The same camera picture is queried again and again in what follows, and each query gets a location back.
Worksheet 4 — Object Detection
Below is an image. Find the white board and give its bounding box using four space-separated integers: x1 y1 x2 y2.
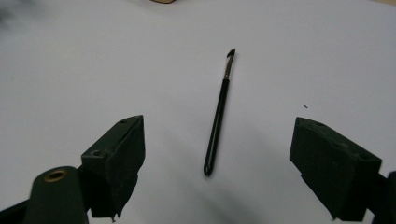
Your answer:
0 0 396 224

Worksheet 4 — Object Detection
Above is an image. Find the black brush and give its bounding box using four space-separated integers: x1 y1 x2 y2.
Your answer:
203 48 236 178

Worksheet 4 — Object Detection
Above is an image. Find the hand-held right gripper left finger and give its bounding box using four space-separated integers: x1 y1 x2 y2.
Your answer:
80 115 147 222

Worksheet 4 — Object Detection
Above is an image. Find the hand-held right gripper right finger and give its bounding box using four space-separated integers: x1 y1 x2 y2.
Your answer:
289 117 383 222

